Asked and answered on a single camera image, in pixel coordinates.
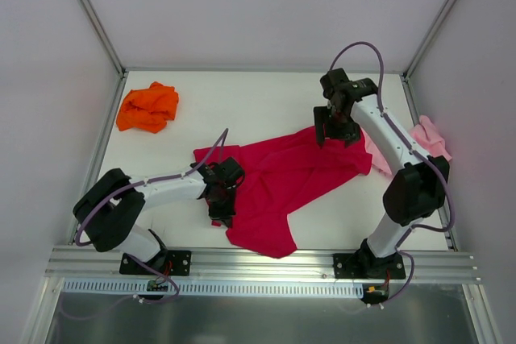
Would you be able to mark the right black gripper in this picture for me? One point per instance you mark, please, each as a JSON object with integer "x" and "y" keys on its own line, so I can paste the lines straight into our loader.
{"x": 336, "y": 130}

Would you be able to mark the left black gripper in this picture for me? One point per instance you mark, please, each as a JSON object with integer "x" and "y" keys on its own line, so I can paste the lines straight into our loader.
{"x": 220, "y": 203}

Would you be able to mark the red t shirt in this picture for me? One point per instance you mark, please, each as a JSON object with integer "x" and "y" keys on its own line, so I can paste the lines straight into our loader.
{"x": 281, "y": 176}

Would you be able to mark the pink t shirt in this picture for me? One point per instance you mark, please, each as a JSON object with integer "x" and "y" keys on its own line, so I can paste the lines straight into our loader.
{"x": 425, "y": 133}

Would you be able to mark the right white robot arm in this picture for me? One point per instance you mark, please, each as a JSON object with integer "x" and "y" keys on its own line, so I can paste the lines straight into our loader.
{"x": 417, "y": 189}

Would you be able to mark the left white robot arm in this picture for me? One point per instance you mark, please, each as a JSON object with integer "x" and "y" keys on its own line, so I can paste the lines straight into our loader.
{"x": 108, "y": 212}

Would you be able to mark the orange t shirt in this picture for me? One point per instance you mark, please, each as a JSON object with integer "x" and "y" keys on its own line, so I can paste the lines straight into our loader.
{"x": 149, "y": 109}

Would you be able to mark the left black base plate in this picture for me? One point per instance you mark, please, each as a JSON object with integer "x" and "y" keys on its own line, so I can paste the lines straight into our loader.
{"x": 181, "y": 262}

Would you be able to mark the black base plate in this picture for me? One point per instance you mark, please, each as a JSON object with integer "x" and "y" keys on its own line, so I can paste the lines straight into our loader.
{"x": 361, "y": 267}
{"x": 181, "y": 262}

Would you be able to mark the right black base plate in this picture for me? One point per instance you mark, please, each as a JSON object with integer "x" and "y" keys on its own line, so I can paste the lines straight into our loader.
{"x": 361, "y": 267}

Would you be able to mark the aluminium mounting rail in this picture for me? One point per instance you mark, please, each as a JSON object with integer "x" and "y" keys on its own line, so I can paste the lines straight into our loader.
{"x": 427, "y": 267}

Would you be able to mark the white slotted cable duct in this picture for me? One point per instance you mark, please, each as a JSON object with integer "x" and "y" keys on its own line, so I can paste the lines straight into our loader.
{"x": 216, "y": 288}

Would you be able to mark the right aluminium frame post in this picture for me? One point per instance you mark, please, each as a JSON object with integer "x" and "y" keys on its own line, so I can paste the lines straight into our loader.
{"x": 437, "y": 23}

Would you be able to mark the aluminium frame post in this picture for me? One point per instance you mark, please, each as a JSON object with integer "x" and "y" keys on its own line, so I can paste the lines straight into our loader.
{"x": 95, "y": 22}
{"x": 437, "y": 23}

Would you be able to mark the left aluminium frame post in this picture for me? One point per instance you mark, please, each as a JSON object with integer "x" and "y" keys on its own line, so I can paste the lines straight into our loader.
{"x": 95, "y": 22}

